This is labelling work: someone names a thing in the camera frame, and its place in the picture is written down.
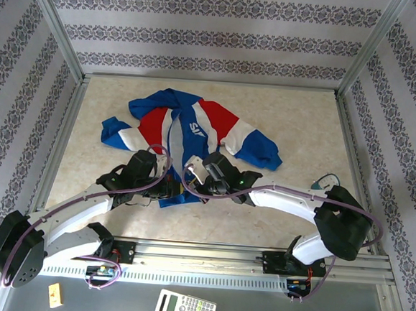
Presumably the blue red white jacket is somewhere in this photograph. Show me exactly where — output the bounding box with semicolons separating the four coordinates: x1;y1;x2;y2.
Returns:
95;83;289;218

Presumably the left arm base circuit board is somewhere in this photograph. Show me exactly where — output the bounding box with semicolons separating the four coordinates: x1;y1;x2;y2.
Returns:
85;264;119;278

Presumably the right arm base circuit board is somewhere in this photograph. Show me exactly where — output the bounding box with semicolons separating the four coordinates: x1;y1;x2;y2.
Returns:
286;278;311;293

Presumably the small teal white object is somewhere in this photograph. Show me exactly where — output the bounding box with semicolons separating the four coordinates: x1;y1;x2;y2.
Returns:
311;172;341;192

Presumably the white scientific calculator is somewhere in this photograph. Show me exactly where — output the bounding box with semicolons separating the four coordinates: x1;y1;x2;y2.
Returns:
153;287;218;311

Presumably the small yellow block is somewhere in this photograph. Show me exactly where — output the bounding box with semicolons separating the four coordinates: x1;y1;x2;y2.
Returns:
46;282;65;310

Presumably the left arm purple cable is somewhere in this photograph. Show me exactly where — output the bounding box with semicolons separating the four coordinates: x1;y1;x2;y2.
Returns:
0;132;175;300

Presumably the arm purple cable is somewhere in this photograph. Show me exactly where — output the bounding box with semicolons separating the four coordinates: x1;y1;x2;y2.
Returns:
0;132;175;300
172;162;389;310

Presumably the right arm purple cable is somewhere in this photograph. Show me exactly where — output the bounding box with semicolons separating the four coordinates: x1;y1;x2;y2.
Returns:
172;162;389;310

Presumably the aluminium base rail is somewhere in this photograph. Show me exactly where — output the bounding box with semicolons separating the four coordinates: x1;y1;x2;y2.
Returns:
111;235;392;287

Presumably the aluminium table side rail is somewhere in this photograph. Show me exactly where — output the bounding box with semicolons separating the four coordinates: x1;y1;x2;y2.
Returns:
322;93;394;256
29;72;92;219

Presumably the white slotted cable duct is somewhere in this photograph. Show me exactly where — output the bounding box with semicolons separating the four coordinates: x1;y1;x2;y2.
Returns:
40;259;292;297

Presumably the aluminium frame post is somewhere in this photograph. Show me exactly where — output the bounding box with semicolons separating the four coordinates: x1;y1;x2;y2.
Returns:
14;0;92;83
336;0;412;104

